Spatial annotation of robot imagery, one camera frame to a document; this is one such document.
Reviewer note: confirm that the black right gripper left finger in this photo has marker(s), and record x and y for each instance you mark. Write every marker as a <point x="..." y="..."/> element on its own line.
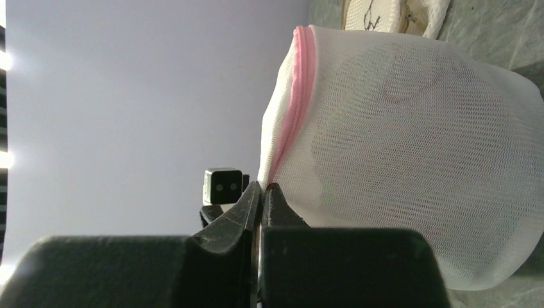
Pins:
<point x="215" y="267"/>

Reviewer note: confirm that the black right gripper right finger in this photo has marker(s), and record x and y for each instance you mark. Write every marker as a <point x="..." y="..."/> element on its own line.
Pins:
<point x="303" y="266"/>

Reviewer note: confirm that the top external camera box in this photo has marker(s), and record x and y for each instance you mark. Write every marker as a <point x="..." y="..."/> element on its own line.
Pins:
<point x="223" y="185"/>

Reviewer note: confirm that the clear round lidded container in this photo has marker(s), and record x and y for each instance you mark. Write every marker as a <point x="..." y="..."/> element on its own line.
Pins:
<point x="372" y="129"/>

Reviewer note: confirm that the white mesh laundry bag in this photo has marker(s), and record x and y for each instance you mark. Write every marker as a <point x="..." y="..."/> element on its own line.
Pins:
<point x="414" y="17"/>

